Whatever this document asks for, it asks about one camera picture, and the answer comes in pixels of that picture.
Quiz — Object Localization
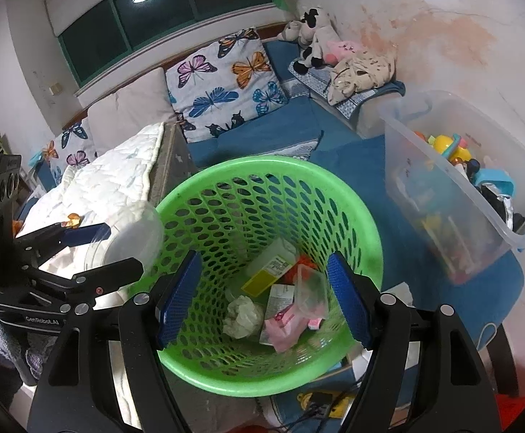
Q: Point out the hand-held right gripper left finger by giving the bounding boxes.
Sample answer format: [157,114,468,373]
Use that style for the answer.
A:
[30,250,203,433]

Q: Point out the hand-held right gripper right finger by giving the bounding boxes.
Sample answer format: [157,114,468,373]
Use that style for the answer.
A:
[326,251,502,433]

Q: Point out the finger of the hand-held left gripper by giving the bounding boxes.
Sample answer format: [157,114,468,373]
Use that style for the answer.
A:
[16,221,111,260]
[27,257,145,299]

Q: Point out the clear plastic lid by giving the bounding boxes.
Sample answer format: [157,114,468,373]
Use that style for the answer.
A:
[85,200,165,283]

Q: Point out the clear plastic cup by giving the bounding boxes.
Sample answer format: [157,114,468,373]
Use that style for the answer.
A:
[294,263,330,319]

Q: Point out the paper tissue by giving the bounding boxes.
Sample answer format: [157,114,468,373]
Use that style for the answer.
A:
[223,295,267,339]

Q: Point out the large pink snack packet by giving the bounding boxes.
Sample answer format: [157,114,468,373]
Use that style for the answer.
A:
[260,283,326,354]

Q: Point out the white blue milk carton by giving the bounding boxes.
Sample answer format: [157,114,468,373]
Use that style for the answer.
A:
[242,237,300,299]

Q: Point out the green plastic basket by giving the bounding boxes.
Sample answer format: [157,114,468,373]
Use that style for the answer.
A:
[151,155,384,387]

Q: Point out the person's left forearm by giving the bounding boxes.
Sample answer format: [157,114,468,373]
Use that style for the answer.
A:
[0,318,48,387]

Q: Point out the cream quilted mat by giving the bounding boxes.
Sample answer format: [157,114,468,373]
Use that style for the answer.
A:
[14,121,167,299]

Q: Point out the small butterfly print pillow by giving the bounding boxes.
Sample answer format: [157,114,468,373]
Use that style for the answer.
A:
[41,119,99,187]

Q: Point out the yellow black toy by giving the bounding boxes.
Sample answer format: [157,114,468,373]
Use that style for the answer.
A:
[296,390,350,421]

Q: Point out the clear plastic storage box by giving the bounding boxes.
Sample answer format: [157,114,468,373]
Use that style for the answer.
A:
[377,89,525,286]

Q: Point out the beige pillow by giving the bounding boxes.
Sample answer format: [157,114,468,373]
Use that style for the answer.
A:
[86,67,178,154]

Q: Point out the assorted plastic toys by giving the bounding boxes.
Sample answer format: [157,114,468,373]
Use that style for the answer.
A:
[397,130,525,281]

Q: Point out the large butterfly print pillow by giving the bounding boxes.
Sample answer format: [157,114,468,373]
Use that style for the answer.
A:
[165,27,289,143]

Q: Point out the dark window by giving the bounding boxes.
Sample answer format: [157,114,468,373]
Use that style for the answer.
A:
[43,0,275,87]

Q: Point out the spotted cream cloth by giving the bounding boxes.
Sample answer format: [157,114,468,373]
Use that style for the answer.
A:
[326,49,399,107]

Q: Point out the pink plush toy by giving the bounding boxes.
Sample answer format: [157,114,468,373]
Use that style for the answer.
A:
[325,39,365,66]

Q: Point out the cow plush toy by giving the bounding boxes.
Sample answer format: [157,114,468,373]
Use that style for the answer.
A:
[276,6,341,73]

